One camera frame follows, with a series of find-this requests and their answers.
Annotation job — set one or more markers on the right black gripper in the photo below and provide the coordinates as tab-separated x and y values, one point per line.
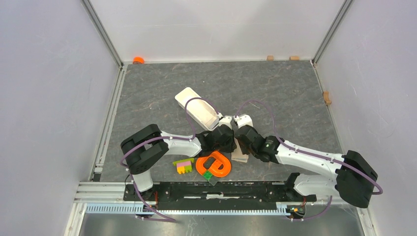
244	151

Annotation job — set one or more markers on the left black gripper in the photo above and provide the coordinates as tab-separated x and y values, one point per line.
231	146

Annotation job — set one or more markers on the white rectangular tray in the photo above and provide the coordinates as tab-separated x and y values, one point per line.
201	111

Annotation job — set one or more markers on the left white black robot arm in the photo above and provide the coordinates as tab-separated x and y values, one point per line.
147	146

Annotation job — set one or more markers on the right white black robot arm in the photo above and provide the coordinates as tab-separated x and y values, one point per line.
348	176

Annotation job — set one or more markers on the orange curved toy track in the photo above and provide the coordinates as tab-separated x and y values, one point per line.
220	167

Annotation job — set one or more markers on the green toy brick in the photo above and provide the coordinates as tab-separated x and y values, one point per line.
207	175

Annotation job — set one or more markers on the grey toy baseplate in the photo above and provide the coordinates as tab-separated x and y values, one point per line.
213	180

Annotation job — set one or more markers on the green pink yellow brick stack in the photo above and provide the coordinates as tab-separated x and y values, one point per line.
184	166

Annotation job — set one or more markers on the curved wooden piece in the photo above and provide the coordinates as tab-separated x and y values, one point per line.
326	98

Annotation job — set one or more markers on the orange round cap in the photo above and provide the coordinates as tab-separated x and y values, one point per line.
138	60

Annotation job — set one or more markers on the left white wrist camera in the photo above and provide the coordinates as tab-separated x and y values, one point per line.
227	121

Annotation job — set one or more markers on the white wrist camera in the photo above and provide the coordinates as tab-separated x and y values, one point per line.
227	121
243	120

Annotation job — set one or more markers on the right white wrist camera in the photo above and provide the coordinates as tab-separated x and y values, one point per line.
243	120

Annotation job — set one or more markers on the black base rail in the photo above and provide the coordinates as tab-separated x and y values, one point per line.
229	195

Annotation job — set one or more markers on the white slotted cable duct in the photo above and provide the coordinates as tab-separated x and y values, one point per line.
140	209

